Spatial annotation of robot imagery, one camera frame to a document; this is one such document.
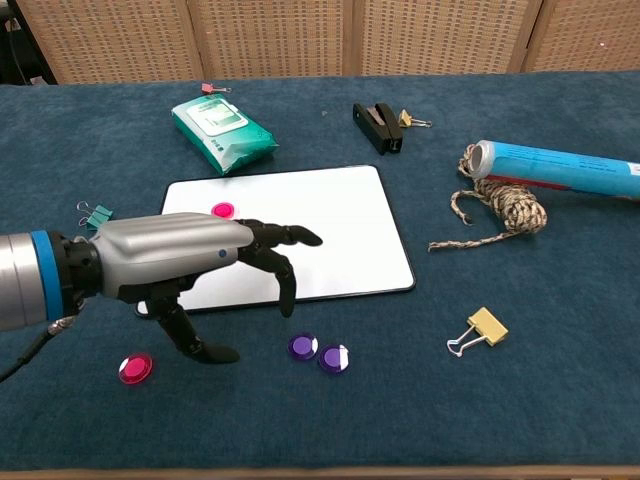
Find large gold binder clip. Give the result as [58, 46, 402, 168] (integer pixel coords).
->
[446, 306, 510, 359]

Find small gold binder clip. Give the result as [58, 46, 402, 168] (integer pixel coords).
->
[397, 109, 433, 129]

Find white rectangular board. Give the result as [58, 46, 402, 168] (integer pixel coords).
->
[135, 164, 417, 316]

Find purple magnet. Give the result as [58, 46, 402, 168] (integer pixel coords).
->
[287, 332, 319, 360]
[318, 343, 351, 374]

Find blue felt table cover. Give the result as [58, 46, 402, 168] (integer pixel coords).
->
[0, 69, 640, 474]

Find teal binder clip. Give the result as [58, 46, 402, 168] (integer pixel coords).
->
[75, 200, 114, 232]

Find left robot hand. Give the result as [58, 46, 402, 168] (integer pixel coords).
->
[94, 212, 324, 365]

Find green wet wipes pack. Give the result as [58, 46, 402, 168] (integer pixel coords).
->
[170, 94, 280, 176]

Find braided rope bundle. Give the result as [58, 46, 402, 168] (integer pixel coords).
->
[427, 143, 549, 253]

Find black stapler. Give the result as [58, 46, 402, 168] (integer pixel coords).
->
[352, 102, 404, 156]

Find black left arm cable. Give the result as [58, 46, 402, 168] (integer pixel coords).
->
[0, 319, 76, 384]

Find blue cylindrical tube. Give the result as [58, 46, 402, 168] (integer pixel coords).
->
[469, 139, 640, 201]

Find wicker folding screen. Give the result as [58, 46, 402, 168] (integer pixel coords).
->
[12, 0, 640, 85]

